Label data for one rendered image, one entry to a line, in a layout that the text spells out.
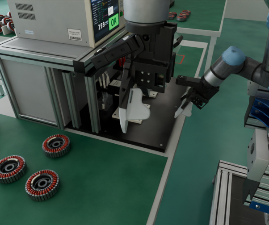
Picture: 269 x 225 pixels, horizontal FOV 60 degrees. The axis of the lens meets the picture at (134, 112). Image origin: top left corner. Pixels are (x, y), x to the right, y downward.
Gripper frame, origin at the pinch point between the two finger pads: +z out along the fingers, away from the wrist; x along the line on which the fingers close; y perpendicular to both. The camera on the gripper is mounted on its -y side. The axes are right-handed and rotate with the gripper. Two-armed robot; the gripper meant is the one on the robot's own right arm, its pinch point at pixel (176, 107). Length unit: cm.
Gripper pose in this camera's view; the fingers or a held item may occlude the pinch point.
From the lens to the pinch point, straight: 108.0
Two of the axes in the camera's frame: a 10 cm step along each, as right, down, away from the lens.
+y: 8.2, 5.8, 0.6
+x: 3.4, -5.6, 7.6
